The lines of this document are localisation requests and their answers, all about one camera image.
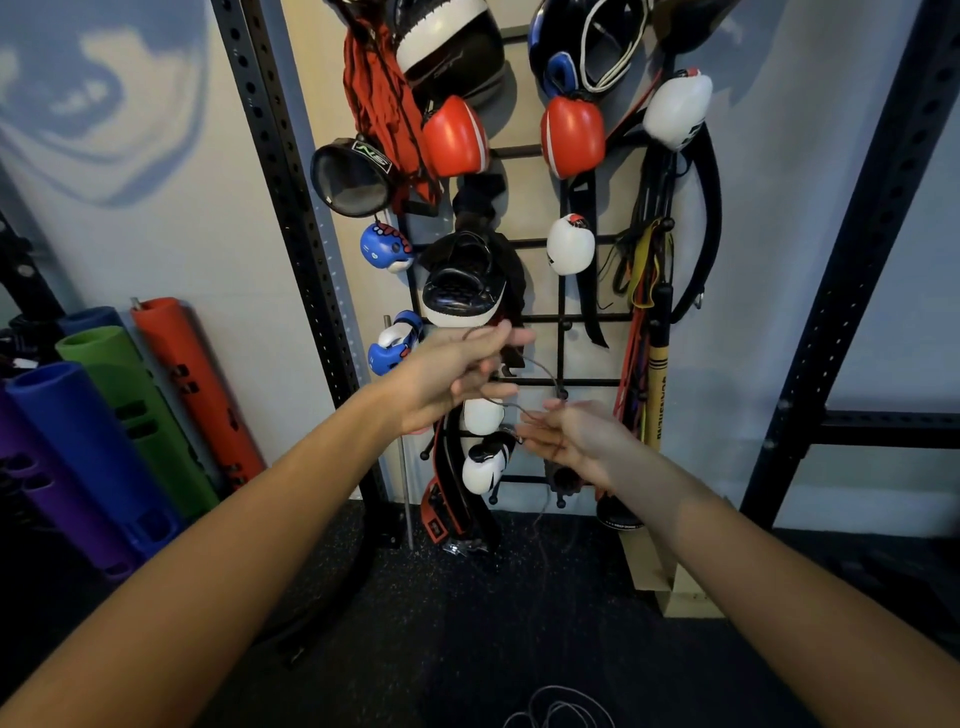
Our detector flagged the person's right hand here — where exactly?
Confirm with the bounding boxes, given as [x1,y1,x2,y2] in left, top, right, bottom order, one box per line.
[515,399,640,493]

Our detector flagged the person's left hand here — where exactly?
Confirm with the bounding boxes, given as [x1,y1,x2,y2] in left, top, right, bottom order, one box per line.
[389,319,537,437]

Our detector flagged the thin black jump rope cable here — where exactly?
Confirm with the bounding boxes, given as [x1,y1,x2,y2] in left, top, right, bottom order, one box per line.
[459,327,618,728]

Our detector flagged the person's left forearm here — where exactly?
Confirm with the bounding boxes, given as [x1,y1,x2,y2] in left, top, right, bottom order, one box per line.
[0,378,410,728]

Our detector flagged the person's right forearm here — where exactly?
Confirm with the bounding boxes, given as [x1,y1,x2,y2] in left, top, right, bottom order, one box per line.
[606,450,960,728]

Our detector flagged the white and black boxing glove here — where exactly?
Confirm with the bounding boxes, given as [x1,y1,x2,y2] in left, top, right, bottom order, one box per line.
[460,431,519,497]

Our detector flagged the black white curved focus mitt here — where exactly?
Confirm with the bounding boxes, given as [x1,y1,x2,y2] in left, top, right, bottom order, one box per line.
[414,228,528,330]

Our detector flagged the blue and white boxing glove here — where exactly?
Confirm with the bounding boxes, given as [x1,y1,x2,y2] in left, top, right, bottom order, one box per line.
[366,309,426,377]

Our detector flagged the black and red belt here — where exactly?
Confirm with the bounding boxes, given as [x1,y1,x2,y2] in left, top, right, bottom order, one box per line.
[419,408,505,552]

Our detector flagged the yellow and black stick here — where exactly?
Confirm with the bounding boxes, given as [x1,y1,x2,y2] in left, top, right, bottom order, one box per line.
[641,283,674,453]

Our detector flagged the thin metal rod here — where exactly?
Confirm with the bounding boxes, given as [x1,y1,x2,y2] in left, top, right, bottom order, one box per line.
[382,315,416,554]

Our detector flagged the blue patterned boxing glove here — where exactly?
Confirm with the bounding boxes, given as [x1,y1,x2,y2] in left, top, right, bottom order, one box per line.
[360,222,416,274]

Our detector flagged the yellow and red resistance bands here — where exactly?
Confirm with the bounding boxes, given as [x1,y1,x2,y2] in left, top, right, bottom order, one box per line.
[610,216,676,444]

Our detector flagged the wooden block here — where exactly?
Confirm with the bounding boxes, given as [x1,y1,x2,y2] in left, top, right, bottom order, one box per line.
[618,525,726,621]

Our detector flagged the red boxing glove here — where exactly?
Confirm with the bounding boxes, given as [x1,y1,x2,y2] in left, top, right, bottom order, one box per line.
[421,95,492,180]
[540,93,606,180]

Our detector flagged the black perforated rack upright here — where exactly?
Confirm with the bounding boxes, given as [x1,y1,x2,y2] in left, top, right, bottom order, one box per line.
[210,0,408,550]

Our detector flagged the black round focus mitt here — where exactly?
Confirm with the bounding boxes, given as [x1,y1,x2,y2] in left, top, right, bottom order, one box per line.
[310,135,400,219]

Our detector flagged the red hand wraps bundle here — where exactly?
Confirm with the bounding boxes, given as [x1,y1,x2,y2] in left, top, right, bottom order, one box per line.
[342,13,444,210]

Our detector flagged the orange foam tube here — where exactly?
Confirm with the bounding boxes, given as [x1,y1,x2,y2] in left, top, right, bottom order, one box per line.
[130,297,267,492]

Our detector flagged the large black white punch pad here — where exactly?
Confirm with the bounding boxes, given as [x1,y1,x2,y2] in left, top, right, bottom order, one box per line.
[391,0,507,108]

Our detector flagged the black and blue headgear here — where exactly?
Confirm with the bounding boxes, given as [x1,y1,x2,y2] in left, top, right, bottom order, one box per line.
[528,0,651,100]

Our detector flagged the black rack upright with crossbar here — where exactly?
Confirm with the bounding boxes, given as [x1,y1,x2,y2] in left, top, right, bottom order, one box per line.
[738,0,960,535]

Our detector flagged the green foam tube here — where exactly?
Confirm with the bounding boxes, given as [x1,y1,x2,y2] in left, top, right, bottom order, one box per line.
[55,325,222,522]

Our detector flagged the black padded gear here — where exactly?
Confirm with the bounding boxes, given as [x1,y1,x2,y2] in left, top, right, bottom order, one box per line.
[651,0,745,55]

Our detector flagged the dark blue foam tube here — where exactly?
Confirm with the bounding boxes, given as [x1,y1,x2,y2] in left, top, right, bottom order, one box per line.
[58,306,124,337]

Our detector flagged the purple foam tube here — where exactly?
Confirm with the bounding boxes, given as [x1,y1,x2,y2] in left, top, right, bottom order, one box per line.
[0,390,140,585]

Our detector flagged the black wall grid rack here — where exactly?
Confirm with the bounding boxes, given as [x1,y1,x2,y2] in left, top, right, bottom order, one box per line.
[397,26,680,510]

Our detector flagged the black hanging strap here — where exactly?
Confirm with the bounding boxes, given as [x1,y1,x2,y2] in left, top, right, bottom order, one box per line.
[567,171,610,351]

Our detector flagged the black looped belt strap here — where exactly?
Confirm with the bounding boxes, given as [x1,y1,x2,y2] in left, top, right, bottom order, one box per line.
[669,123,723,325]

